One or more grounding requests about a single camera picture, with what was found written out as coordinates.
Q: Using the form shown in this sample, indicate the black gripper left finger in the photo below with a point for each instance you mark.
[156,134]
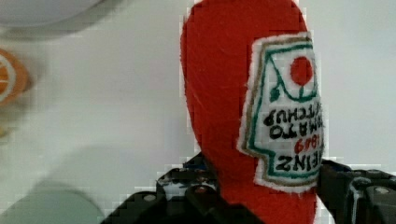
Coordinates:
[185,195]

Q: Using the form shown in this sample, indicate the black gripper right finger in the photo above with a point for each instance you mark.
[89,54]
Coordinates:
[357,196]

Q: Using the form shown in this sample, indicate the red felt ketchup bottle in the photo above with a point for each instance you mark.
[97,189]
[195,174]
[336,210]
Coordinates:
[252,92]

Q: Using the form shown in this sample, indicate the dark green round plate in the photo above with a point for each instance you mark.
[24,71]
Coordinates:
[53,207]

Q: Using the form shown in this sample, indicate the lavender round plate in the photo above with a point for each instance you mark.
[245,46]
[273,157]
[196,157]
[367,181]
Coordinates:
[25,13]

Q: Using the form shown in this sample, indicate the orange slice toy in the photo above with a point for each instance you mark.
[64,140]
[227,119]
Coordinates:
[14,78]

